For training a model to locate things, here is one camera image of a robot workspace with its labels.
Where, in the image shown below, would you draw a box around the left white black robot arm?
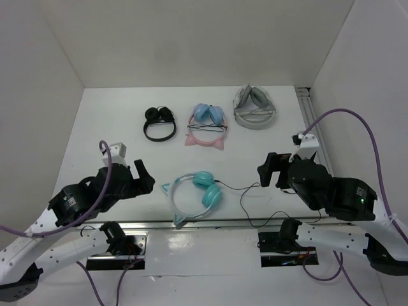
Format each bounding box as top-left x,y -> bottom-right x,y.
1,160 -> 155,302

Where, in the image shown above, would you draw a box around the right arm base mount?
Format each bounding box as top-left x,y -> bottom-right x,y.
257,232 -> 319,268

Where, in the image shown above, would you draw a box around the aluminium rail right side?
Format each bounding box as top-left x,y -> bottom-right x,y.
295,87 -> 335,177

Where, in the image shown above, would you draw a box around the black headphone audio cable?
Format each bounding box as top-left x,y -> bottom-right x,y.
214,179 -> 323,228

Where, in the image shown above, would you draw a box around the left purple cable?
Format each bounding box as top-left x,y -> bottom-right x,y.
0,140 -> 138,306

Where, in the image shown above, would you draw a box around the purple cable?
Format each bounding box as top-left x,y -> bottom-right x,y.
0,140 -> 138,306
302,108 -> 408,306

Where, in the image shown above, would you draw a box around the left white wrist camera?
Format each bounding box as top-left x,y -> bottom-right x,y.
101,142 -> 128,166

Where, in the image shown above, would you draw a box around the black on-ear headphones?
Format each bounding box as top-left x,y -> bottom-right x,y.
143,106 -> 177,143

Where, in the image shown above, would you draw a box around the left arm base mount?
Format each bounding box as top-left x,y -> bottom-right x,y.
85,232 -> 147,271

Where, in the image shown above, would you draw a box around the grey white over-ear headphones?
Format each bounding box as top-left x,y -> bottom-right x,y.
233,84 -> 276,130

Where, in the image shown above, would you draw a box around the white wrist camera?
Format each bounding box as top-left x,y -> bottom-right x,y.
289,133 -> 320,163
101,142 -> 128,166

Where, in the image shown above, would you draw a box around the teal cat-ear headphones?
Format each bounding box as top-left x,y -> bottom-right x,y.
161,171 -> 222,225

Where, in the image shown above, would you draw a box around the aluminium rail front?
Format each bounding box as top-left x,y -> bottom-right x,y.
49,217 -> 323,231

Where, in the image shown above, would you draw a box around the aluminium rail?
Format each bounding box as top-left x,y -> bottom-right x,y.
49,217 -> 323,231
295,87 -> 335,177

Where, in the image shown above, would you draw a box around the pink blue cat-ear headphones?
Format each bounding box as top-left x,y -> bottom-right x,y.
184,103 -> 228,150

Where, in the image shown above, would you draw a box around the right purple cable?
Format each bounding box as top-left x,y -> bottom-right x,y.
302,108 -> 408,306

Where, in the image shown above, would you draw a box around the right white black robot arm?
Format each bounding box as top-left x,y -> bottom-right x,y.
257,152 -> 407,276

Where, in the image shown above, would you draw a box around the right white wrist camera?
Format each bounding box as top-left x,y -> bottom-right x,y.
289,133 -> 320,163

